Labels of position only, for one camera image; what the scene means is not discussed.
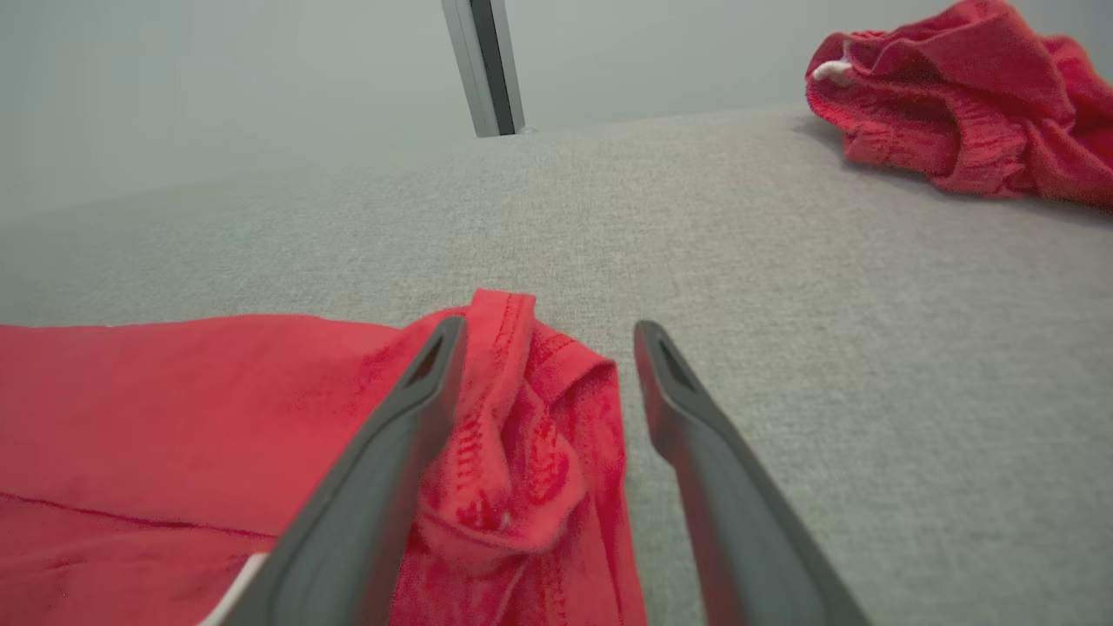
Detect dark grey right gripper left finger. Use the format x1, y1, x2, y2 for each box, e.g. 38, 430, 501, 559
204, 315, 469, 626

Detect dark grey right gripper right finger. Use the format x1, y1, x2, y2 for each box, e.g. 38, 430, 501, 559
633, 320, 870, 626

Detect grey partition post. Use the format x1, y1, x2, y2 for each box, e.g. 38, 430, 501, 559
440, 0, 528, 139

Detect red basketball shorts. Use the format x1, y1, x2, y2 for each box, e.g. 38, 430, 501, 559
804, 0, 1113, 210

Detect red white t-shirt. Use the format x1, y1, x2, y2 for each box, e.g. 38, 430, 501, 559
0, 289, 649, 626

